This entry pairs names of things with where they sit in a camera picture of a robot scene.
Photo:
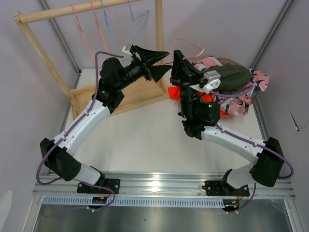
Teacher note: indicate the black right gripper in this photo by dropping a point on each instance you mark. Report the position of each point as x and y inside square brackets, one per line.
[183, 73]

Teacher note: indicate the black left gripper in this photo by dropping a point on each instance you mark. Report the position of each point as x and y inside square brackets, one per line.
[155, 72]

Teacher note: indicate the blue wire hanger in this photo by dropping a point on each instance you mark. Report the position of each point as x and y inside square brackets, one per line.
[108, 25]
[138, 25]

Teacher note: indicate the dark olive shorts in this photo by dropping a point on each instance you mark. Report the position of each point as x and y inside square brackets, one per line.
[233, 78]

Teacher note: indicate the pink patterned shorts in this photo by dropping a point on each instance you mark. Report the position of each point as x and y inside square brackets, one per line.
[237, 105]

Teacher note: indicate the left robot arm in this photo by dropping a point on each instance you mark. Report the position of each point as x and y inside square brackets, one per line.
[58, 153]

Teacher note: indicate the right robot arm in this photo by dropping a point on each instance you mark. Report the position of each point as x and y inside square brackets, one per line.
[200, 120]

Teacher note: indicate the wooden clothes rack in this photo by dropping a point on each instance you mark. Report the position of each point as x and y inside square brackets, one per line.
[138, 94]

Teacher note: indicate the pink translucent plastic basin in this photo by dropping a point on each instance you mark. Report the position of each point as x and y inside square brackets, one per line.
[227, 61]

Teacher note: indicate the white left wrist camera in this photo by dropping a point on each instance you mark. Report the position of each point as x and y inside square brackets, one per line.
[127, 53]

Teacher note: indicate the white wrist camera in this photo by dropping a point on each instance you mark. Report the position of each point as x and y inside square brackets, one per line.
[127, 53]
[209, 82]

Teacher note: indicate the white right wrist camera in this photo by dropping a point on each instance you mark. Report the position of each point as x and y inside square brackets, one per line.
[209, 82]

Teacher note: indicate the aluminium mounting rail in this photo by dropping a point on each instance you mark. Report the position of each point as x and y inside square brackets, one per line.
[186, 185]

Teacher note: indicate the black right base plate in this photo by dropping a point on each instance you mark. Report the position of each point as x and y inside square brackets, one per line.
[219, 188]

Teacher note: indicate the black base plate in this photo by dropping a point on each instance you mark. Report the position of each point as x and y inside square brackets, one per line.
[113, 184]
[219, 188]

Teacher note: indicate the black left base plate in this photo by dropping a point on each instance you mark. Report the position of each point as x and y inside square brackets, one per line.
[113, 184]

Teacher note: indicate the white slotted cable duct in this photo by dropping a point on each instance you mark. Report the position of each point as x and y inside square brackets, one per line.
[134, 201]

